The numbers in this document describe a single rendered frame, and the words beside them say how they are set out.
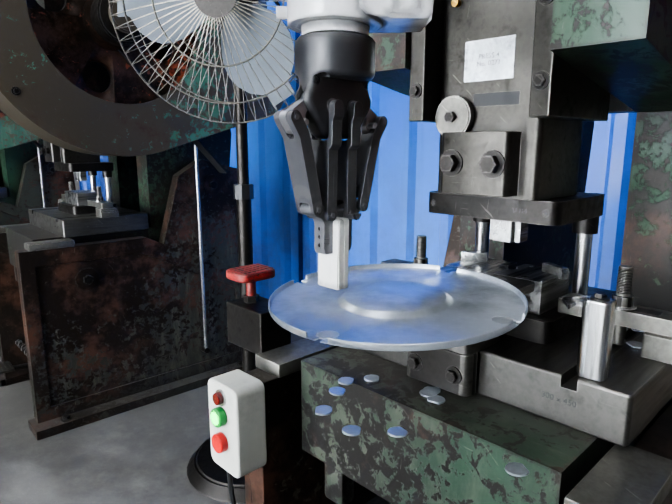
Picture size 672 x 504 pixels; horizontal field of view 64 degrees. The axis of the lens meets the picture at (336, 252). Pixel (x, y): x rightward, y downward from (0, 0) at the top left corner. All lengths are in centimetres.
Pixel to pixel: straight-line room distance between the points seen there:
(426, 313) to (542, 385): 18
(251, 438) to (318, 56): 54
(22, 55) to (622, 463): 165
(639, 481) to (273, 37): 112
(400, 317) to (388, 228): 188
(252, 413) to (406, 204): 165
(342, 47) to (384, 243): 201
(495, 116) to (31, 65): 135
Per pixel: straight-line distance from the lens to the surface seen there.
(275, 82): 141
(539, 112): 68
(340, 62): 50
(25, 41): 179
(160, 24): 144
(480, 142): 72
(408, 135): 232
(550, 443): 66
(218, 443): 83
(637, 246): 95
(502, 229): 81
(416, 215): 234
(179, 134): 192
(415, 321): 56
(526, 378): 69
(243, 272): 86
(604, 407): 67
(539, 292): 77
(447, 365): 71
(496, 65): 75
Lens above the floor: 96
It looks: 11 degrees down
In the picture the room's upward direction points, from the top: straight up
